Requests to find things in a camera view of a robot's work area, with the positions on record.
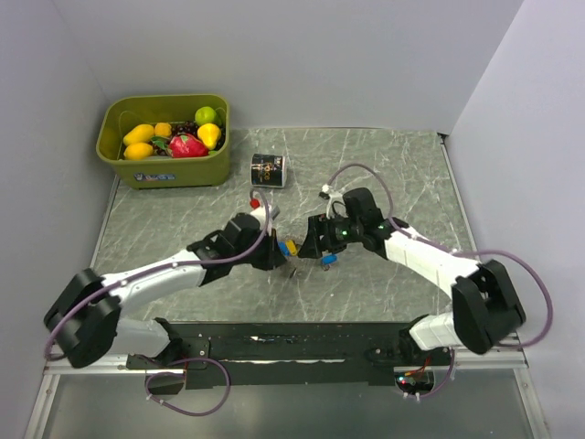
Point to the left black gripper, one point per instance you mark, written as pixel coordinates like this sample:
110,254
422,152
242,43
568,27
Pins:
273,257

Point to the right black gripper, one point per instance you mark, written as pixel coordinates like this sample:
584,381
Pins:
318,226

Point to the large silver keyring with rings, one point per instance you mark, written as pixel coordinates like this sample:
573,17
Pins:
289,250

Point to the blue tagged key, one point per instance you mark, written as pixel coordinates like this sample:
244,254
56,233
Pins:
328,260

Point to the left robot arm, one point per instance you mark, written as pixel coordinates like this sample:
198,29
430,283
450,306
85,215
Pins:
90,319

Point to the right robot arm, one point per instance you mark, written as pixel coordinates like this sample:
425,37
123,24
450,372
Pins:
485,305

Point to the black paper cup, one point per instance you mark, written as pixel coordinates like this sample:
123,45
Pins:
268,171

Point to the yellow pear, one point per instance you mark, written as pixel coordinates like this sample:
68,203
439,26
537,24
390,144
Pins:
209,134

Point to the red dragon fruit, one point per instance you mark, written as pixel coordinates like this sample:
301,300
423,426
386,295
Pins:
186,146

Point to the dark cherries bunch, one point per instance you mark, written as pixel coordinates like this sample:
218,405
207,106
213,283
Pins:
161,144

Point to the green lime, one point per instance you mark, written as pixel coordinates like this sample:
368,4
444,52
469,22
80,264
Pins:
205,115

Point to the olive green plastic bin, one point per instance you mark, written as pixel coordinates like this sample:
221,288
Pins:
122,116

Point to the small orange fruit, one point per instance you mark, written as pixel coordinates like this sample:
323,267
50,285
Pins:
163,130

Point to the yellow mango lower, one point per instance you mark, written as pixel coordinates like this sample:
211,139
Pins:
138,151

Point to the yellow mango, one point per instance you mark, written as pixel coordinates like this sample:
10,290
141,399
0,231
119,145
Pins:
138,151
141,133

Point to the yellow mango upper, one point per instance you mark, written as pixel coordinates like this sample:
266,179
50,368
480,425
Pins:
141,133

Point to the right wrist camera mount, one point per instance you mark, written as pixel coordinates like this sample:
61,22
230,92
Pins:
333,198

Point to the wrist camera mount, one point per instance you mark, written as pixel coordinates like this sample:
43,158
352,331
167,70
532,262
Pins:
265,216
333,198

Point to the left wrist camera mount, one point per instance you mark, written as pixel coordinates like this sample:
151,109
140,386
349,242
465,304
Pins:
265,216

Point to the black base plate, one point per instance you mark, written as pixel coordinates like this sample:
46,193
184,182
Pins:
213,353

